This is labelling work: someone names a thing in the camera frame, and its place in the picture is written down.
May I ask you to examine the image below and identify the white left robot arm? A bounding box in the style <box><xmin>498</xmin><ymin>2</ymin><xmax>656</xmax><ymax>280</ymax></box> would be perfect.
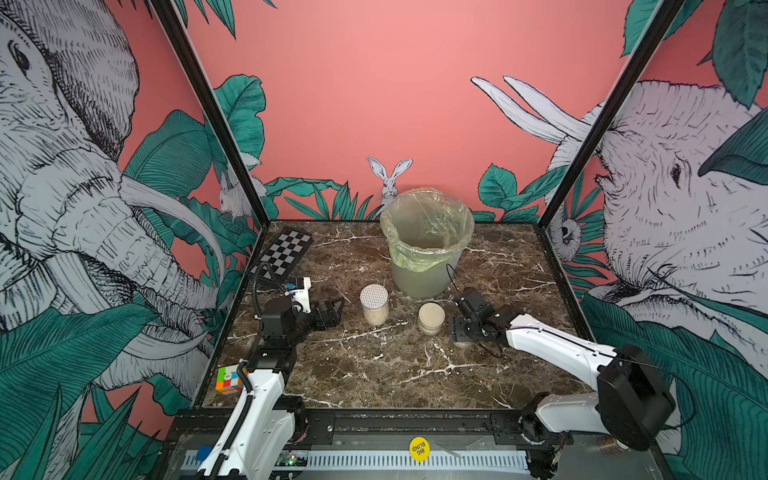
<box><xmin>194</xmin><ymin>296</ymin><xmax>345</xmax><ymax>479</ymax></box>

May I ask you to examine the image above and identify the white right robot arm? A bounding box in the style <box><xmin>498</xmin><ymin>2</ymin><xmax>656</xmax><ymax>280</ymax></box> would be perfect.
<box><xmin>452</xmin><ymin>288</ymin><xmax>677</xmax><ymax>451</ymax></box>

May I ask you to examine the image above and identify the jar with patterned lid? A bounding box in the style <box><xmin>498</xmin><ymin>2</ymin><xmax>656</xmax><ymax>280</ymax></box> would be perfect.
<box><xmin>360</xmin><ymin>284</ymin><xmax>389</xmax><ymax>326</ymax></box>

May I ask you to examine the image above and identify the black white checkerboard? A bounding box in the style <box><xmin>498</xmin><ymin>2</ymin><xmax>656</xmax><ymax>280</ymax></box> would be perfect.
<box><xmin>251</xmin><ymin>227</ymin><xmax>313</xmax><ymax>288</ymax></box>

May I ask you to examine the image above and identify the colourful puzzle cube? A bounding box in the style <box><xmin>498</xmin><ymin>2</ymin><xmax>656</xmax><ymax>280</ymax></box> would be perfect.
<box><xmin>215</xmin><ymin>365</ymin><xmax>243</xmax><ymax>395</ymax></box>

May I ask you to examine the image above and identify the white bin with green bag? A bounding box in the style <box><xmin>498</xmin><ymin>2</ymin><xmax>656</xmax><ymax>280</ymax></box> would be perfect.
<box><xmin>379</xmin><ymin>188</ymin><xmax>475</xmax><ymax>299</ymax></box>

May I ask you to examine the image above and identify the small green circuit board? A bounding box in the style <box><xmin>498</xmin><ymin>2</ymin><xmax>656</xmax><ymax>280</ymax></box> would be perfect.
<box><xmin>275</xmin><ymin>452</ymin><xmax>308</xmax><ymax>469</ymax></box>

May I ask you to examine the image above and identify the yellow round sticker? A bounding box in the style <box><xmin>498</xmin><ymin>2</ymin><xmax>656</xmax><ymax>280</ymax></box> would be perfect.
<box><xmin>409</xmin><ymin>436</ymin><xmax>431</xmax><ymax>463</ymax></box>

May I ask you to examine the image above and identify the blue tape piece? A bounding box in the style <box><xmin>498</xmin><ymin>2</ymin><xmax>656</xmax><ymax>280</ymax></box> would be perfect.
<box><xmin>194</xmin><ymin>446</ymin><xmax>212</xmax><ymax>463</ymax></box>

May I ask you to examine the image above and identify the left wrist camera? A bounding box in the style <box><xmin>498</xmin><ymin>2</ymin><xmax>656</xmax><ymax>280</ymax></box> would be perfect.
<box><xmin>285</xmin><ymin>277</ymin><xmax>311</xmax><ymax>314</ymax></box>

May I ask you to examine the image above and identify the white slotted cable duct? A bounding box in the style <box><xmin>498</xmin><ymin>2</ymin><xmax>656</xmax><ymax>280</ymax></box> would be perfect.
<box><xmin>179</xmin><ymin>449</ymin><xmax>529</xmax><ymax>473</ymax></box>

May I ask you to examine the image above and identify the copper wire spool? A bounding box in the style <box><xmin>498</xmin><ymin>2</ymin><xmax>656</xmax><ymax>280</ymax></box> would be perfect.
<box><xmin>597</xmin><ymin>436</ymin><xmax>625</xmax><ymax>455</ymax></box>

